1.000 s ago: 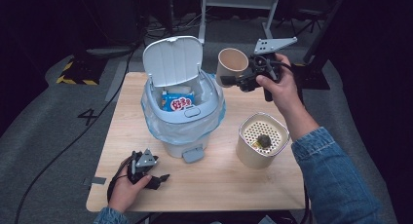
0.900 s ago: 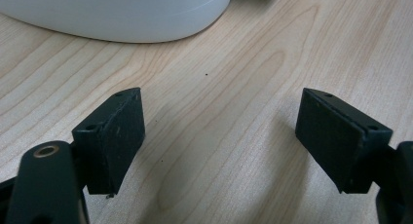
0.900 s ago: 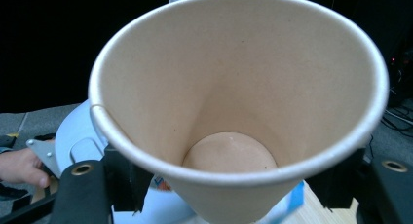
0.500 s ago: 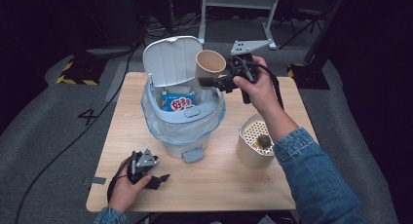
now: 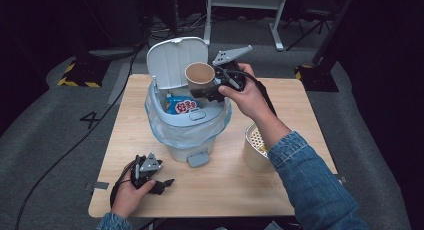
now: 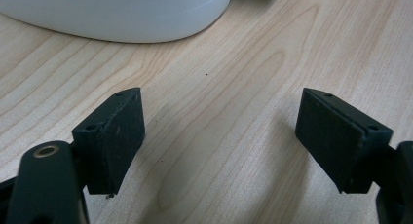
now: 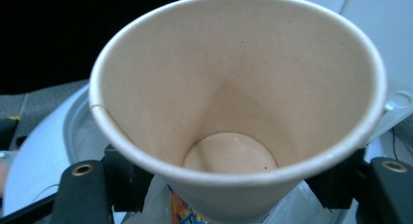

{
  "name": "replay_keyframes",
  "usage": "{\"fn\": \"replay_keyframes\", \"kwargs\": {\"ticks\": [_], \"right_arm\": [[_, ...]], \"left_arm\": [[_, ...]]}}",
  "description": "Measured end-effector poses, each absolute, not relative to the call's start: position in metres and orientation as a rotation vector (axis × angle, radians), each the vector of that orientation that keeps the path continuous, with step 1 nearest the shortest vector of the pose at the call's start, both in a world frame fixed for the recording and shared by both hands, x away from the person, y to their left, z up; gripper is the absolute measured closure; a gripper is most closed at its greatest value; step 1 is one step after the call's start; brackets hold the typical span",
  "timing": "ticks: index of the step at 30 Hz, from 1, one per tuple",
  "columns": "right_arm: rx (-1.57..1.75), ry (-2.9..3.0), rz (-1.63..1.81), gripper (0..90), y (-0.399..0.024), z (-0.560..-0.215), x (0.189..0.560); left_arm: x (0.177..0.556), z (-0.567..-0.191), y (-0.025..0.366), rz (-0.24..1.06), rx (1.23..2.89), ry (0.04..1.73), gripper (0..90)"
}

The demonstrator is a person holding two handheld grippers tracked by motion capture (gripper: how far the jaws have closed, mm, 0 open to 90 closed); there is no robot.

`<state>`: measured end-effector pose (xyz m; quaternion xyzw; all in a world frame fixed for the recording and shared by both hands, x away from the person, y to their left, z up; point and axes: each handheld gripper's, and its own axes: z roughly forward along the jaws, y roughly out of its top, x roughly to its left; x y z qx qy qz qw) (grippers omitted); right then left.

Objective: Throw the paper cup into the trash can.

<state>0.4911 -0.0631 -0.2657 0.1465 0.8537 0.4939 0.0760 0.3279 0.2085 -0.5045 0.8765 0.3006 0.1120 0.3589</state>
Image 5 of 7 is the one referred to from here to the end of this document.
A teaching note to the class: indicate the person's right hand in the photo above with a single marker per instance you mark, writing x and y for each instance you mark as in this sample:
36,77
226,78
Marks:
250,100

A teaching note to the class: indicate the black tripod stand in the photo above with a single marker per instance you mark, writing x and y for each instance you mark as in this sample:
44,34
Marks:
311,23

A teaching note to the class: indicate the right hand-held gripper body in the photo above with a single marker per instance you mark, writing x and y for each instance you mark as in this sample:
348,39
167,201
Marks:
230,56

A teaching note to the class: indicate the brown paper cup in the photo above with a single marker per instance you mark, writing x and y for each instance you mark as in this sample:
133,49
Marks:
200,75

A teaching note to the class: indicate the pale blue plastic bin liner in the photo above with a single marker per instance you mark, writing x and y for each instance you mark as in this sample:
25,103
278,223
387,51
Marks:
186,136

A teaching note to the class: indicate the person's left hand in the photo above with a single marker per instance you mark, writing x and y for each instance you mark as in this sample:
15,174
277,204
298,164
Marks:
125,200

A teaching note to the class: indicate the black base with hazard stripes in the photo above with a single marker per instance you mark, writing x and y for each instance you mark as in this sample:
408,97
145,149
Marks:
85,73

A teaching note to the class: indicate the white metal desk frame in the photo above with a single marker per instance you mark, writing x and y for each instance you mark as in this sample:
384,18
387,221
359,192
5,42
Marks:
246,0

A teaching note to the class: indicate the black post with hazard-striped base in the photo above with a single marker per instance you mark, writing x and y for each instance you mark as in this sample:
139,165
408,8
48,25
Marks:
321,76

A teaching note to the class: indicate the beige container with perforated insert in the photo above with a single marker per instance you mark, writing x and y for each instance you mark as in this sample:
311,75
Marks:
251,156

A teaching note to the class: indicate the blue and orange snack packet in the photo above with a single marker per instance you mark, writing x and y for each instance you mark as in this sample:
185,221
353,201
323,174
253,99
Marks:
183,106

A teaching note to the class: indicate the white and blue pedal bin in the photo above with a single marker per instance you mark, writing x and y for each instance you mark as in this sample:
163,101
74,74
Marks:
176,61

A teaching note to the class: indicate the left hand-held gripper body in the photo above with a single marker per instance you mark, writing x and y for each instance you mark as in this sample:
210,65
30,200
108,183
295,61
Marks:
141,175

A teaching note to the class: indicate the grey tape strip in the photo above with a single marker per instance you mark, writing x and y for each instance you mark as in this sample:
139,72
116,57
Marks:
98,185

